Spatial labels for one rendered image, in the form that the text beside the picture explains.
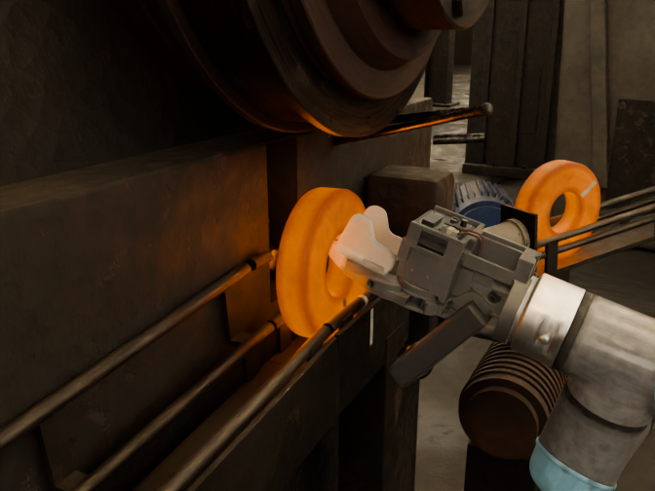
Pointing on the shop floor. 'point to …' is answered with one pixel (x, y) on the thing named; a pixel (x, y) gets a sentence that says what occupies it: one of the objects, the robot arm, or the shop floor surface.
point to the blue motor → (481, 202)
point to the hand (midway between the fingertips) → (327, 245)
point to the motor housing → (505, 418)
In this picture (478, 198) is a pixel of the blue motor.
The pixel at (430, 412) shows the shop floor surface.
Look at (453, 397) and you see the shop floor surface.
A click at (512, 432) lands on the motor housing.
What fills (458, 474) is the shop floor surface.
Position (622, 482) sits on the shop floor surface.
